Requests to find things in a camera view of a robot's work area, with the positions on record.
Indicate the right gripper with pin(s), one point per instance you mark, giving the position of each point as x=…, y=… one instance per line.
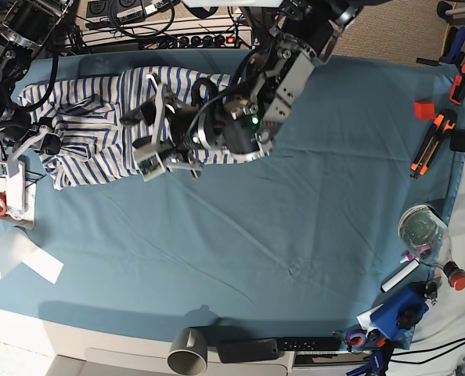
x=44, y=136

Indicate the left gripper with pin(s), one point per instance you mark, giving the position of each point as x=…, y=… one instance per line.
x=163, y=150

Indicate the blue white striped T-shirt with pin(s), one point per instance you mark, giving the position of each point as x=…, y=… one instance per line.
x=95, y=147

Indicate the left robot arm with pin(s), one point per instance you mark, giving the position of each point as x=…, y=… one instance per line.
x=213, y=123

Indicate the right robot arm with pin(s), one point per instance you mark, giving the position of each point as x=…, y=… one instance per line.
x=29, y=26

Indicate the white blister pack box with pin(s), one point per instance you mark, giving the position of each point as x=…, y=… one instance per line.
x=15, y=189

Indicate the black power strip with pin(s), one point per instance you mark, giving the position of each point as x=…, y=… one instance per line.
x=197, y=41

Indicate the white paper roll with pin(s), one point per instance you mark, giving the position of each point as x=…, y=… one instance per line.
x=17, y=248

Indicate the teal table cloth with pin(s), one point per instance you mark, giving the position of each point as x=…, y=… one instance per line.
x=293, y=244

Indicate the grey ceramic mug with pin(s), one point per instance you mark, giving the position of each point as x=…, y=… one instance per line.
x=188, y=353

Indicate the black smartphone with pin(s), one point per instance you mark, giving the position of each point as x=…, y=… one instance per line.
x=248, y=351

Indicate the red cube block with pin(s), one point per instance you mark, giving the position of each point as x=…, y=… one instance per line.
x=424, y=110

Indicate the purple tape roll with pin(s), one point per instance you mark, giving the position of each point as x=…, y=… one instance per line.
x=355, y=339

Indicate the orange black utility knife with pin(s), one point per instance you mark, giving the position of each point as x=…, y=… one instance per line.
x=437, y=132

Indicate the white marker pen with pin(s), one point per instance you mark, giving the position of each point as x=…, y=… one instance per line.
x=409, y=264

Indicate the clear bottle red cap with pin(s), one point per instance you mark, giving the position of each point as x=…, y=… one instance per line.
x=428, y=240

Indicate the black square block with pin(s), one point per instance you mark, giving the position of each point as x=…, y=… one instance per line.
x=457, y=141

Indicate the blue spring clamp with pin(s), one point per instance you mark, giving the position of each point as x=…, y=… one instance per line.
x=452, y=53

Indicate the blue box with knob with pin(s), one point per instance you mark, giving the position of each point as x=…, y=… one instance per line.
x=400, y=313

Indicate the orange black clamp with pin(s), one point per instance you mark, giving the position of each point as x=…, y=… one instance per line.
x=457, y=92

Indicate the blue clamp bottom edge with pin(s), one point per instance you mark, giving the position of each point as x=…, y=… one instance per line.
x=377, y=365

